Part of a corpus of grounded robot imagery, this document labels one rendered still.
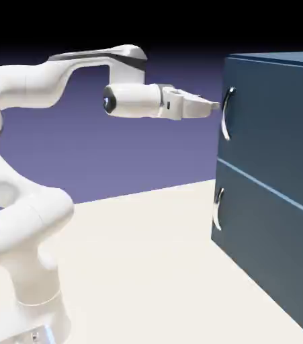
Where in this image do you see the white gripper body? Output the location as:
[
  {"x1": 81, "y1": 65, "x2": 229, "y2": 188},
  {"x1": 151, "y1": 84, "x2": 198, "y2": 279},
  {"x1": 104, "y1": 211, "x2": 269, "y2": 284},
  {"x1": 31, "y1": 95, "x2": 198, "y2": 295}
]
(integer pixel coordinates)
[{"x1": 181, "y1": 90, "x2": 214, "y2": 120}]

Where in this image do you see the large blue cabinet door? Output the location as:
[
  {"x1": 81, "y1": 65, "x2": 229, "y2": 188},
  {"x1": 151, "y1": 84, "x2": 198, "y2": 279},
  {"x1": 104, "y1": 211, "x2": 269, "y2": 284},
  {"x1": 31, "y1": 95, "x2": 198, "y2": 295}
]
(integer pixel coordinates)
[{"x1": 217, "y1": 56, "x2": 303, "y2": 218}]

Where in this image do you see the dark blue cabinet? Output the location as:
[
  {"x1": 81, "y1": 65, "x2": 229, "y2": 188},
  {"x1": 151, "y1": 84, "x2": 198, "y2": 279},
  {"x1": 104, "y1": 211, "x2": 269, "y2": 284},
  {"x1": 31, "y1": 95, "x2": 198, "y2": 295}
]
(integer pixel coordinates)
[{"x1": 210, "y1": 50, "x2": 303, "y2": 344}]

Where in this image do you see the small blue cabinet door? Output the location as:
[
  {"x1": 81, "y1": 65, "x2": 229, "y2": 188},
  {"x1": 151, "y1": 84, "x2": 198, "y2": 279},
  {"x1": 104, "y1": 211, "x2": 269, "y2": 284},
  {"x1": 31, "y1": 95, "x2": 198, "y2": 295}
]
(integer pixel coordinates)
[{"x1": 210, "y1": 161, "x2": 303, "y2": 344}]

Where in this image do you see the long curved silver handle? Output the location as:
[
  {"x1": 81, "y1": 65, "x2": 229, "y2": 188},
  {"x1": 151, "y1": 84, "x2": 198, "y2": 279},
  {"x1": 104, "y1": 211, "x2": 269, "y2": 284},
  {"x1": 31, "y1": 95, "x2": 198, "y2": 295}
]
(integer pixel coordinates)
[{"x1": 220, "y1": 86, "x2": 237, "y2": 141}]

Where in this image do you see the short curved silver handle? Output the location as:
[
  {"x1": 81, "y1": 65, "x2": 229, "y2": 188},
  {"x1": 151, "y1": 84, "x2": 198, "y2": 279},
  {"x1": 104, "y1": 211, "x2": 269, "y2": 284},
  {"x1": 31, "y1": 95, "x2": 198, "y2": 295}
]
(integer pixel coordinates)
[{"x1": 212, "y1": 187, "x2": 225, "y2": 231}]

